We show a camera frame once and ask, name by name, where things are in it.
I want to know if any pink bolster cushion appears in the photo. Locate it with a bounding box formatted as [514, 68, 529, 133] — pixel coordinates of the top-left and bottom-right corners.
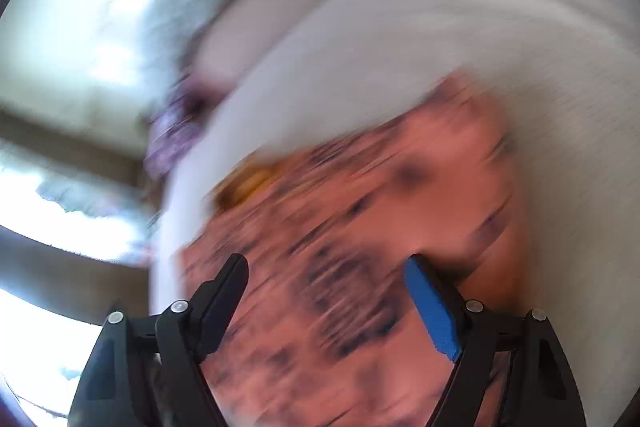
[192, 0, 381, 92]

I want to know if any light quilted bed cover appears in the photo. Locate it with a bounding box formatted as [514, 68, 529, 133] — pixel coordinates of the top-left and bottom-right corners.
[150, 0, 640, 427]

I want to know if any brown wooden window frame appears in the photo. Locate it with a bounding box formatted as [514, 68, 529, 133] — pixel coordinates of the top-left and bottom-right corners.
[0, 109, 153, 325]

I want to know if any orange floral blouse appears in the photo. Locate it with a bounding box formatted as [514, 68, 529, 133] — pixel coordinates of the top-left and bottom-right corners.
[177, 74, 531, 427]

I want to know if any purple floral cloth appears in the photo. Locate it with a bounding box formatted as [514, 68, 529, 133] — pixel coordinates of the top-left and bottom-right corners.
[144, 74, 221, 180]

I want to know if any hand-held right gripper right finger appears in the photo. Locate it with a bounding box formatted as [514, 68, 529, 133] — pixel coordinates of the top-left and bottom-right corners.
[404, 254, 588, 427]

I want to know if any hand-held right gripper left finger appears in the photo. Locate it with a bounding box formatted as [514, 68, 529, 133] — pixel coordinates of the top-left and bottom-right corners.
[67, 254, 249, 427]

